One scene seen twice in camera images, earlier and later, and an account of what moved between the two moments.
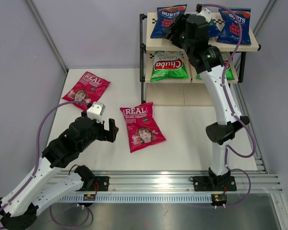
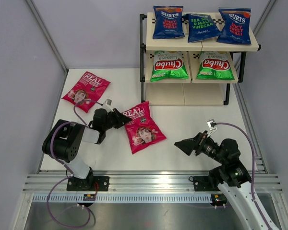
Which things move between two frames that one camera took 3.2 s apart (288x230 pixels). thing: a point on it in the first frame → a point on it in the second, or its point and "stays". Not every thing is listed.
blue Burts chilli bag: x=167 y=15 stays
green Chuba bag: x=169 y=65 stays
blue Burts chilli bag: x=231 y=33 stays
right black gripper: x=176 y=27 → x=198 y=143
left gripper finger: x=110 y=135 → x=119 y=119
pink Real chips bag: x=143 y=128 stays
